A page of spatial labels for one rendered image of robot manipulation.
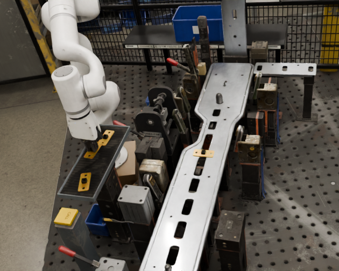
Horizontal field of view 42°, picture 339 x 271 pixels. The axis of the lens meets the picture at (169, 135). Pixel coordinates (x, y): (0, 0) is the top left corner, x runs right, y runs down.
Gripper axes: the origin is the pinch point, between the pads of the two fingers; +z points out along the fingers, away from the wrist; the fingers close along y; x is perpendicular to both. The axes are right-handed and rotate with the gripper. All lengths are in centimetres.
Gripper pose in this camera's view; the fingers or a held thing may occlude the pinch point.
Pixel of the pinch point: (91, 144)
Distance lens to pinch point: 159.0
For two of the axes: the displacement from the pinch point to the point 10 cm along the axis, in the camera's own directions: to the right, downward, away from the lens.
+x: 3.4, -6.6, 6.7
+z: 1.6, 7.4, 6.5
